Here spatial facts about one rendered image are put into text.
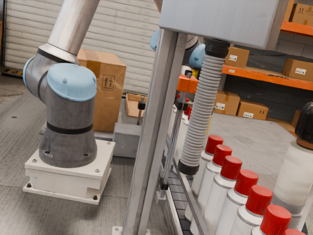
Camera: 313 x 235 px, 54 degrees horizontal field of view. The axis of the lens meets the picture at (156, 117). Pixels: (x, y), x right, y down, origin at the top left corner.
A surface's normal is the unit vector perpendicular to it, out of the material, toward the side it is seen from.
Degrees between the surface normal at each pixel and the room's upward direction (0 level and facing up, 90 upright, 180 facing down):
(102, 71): 90
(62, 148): 77
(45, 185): 90
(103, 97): 90
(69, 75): 10
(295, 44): 90
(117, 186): 0
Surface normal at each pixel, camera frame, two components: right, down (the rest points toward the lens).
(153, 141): 0.12, 0.32
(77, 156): 0.57, 0.09
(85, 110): 0.76, 0.35
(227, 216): -0.74, 0.06
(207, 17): -0.46, 0.18
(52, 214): 0.18, -0.94
